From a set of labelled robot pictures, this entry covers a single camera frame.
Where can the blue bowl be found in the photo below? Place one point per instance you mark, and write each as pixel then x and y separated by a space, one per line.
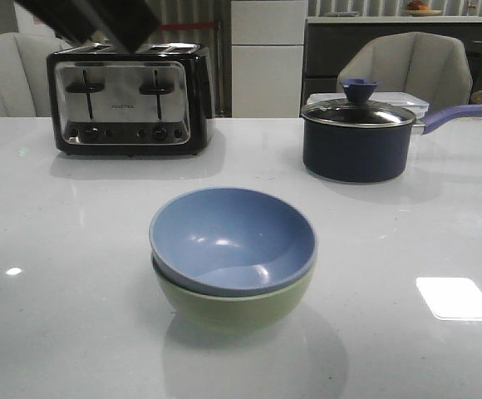
pixel 231 242

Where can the green bowl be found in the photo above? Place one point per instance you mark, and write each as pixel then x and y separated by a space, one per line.
pixel 233 314

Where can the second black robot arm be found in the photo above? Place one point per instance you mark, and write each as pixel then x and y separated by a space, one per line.
pixel 126 24

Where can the dark blue saucepan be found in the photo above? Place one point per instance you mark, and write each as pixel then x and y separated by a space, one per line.
pixel 369 155

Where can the glass pot lid blue knob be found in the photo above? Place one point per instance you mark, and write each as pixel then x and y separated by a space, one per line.
pixel 357 109

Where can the white cabinet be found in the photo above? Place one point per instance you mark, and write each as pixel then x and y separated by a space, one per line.
pixel 267 51

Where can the black and chrome toaster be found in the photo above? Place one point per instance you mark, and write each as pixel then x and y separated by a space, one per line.
pixel 156 101

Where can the dark kitchen counter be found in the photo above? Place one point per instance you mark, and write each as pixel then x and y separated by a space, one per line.
pixel 331 42

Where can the clear plastic container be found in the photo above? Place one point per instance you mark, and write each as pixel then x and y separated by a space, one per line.
pixel 401 99

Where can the beige chair right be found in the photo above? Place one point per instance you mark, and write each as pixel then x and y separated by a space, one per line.
pixel 431 67

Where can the beige chair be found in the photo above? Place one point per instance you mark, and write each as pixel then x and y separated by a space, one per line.
pixel 431 67
pixel 23 74

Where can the fruit bowl on counter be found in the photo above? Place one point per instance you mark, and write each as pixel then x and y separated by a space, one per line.
pixel 420 9

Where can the beige chair left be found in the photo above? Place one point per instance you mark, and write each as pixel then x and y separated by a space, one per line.
pixel 23 74

